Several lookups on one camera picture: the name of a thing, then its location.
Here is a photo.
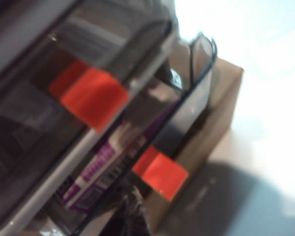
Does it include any translucent grey drawer red handle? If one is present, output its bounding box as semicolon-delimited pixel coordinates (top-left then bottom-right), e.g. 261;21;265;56
39;34;218;236
0;14;173;222
0;0;79;82

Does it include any white plastic drawer cabinet frame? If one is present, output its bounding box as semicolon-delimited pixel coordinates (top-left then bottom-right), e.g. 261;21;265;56
0;0;180;236

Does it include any brown cardboard box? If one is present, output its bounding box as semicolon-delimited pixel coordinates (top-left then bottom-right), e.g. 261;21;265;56
22;56;244;236

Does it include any purple white napkin pack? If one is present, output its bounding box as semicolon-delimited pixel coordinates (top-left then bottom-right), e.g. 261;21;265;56
55;98;180;217

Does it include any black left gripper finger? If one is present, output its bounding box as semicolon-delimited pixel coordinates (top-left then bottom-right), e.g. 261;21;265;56
105;181;150;236

